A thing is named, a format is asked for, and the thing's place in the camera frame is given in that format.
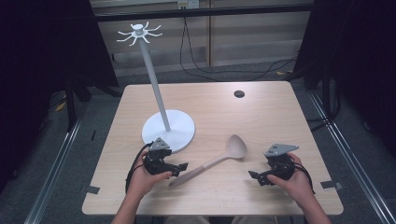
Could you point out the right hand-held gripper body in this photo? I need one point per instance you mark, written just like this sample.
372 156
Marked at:
280 165

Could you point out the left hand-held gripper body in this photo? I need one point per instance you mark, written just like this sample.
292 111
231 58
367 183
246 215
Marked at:
157 161

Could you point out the beige silicone spoon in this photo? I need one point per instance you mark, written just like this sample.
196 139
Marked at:
236 149

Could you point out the white hook stand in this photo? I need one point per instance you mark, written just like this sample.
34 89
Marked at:
181 128

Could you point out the person's left hand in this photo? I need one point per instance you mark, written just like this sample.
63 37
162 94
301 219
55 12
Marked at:
141 183

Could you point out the person's right hand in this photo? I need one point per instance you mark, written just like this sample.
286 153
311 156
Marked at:
297 186

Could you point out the grey tape piece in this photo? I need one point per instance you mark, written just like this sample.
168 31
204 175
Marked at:
331 184
92 189

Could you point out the black round table grommet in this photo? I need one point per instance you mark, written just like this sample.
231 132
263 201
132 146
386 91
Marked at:
239 94

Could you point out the black metal stand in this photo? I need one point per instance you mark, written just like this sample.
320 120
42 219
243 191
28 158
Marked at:
326 93
71 105

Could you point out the yellow floor tape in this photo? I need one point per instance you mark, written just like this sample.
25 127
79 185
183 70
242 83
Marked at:
284 73
60 106

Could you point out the black curtain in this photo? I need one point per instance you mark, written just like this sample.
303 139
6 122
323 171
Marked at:
46 46
358 46

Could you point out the metal floor rail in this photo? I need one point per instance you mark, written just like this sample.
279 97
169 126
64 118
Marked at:
53 174
351 161

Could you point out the white wall power outlet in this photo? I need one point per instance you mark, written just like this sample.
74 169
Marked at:
188 4

